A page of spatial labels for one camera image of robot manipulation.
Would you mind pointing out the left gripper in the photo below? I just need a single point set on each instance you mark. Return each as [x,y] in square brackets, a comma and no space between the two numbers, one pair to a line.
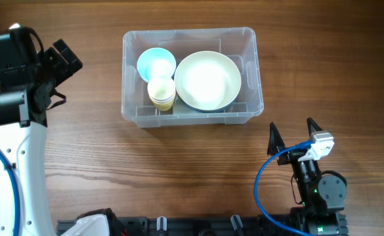
[64,67]

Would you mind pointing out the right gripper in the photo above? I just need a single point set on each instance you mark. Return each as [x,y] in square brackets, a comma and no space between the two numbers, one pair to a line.
[276,142]

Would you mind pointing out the light blue plastic bowl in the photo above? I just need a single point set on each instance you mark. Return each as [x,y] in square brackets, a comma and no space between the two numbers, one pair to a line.
[156,62]

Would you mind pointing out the cream plastic cup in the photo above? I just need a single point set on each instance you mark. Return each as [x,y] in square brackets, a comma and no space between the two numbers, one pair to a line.
[161,88]

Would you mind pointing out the beige plastic plate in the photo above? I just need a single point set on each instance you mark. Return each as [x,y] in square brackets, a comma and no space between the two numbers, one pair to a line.
[206,76]

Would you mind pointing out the yellow plastic cup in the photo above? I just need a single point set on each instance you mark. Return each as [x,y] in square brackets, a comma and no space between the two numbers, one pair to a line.
[163,106]

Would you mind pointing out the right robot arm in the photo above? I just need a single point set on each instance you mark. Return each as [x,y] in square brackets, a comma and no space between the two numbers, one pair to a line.
[322,193]

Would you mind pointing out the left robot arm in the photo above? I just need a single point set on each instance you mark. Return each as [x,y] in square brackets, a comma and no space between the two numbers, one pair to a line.
[24,206]

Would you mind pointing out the clear plastic storage container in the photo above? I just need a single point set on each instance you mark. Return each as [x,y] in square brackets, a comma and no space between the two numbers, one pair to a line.
[239,44]

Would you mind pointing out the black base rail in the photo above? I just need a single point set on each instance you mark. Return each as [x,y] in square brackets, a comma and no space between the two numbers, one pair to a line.
[254,226]

